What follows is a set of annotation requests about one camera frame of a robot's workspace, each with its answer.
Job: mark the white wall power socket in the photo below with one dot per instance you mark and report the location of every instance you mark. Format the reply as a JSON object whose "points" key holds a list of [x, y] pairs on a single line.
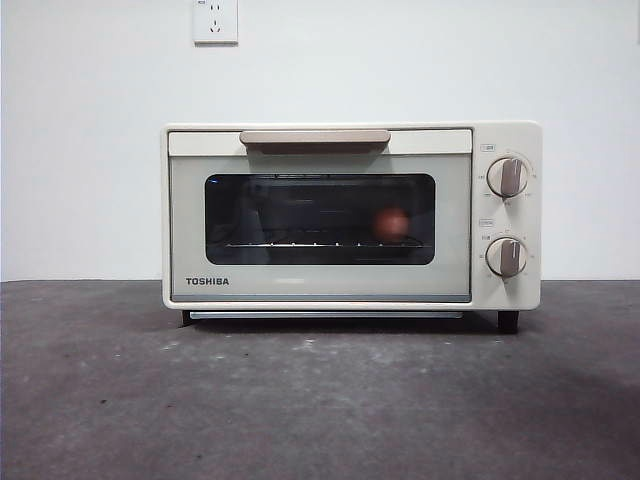
{"points": [[216, 22]]}

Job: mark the cream oven timer knob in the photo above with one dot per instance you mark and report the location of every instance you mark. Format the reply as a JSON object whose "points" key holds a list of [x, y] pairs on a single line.
{"points": [[507, 257]]}

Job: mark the metal oven crumb tray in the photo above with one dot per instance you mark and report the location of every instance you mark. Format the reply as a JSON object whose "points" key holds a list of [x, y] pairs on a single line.
{"points": [[325, 315]]}

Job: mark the cream oven temperature knob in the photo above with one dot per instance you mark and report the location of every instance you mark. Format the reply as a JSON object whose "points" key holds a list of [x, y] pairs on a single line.
{"points": [[509, 177]]}

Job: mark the cream Toshiba toaster oven body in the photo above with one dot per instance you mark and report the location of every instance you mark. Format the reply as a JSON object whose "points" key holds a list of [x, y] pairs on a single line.
{"points": [[505, 135]]}

